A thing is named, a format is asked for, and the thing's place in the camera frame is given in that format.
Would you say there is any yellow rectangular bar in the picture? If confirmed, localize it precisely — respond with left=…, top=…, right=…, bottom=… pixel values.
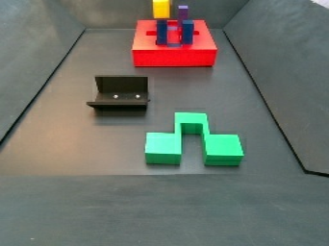
left=152, top=0, right=171, bottom=18

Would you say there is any red slotted board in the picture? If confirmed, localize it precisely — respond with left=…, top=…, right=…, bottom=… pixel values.
left=130, top=20, right=216, bottom=67

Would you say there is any green stepped block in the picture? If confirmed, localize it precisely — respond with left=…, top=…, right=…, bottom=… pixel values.
left=144, top=112, right=244, bottom=166

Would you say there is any blue U-shaped block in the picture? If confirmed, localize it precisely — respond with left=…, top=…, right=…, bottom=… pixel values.
left=155, top=20, right=193, bottom=47

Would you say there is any purple U-shaped block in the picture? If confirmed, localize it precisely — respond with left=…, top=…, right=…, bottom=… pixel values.
left=167, top=5, right=188, bottom=30

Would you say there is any black angle bracket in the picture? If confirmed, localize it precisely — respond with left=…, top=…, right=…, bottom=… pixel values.
left=85, top=75, right=148, bottom=109

